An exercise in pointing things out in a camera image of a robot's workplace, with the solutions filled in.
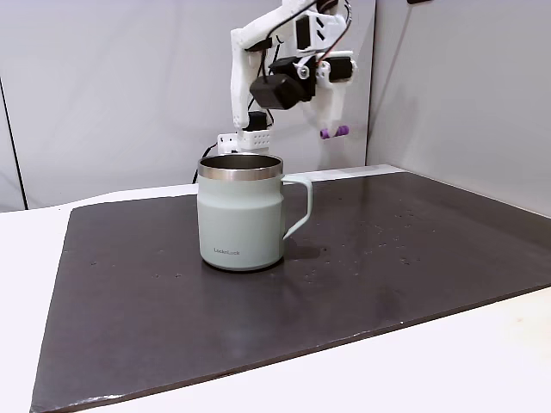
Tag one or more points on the purple pen grip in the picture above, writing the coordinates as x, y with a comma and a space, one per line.
342, 131

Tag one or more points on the pale green steel-rimmed mug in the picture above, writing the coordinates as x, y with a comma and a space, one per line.
241, 215

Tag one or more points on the dark grey table mat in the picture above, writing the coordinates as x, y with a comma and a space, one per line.
301, 310

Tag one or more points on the black camera box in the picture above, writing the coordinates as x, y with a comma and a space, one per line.
273, 92

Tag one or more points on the black object at wall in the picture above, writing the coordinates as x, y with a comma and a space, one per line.
419, 1

